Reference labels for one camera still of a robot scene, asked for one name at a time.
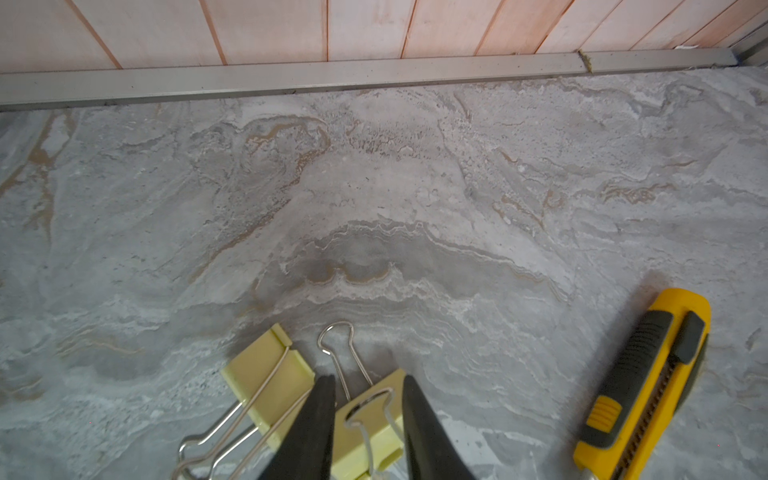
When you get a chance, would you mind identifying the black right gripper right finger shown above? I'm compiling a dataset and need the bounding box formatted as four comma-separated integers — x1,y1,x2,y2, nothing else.
402,375,474,480

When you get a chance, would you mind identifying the yellow black utility knife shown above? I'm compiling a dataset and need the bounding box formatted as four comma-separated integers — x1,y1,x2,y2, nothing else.
573,288,712,479

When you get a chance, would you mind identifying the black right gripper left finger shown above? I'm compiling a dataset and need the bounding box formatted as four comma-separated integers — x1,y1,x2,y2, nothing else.
260,375,336,479

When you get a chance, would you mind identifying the yellow binder clip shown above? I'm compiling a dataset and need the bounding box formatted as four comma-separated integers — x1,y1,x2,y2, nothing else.
172,323,316,479
317,320,406,479

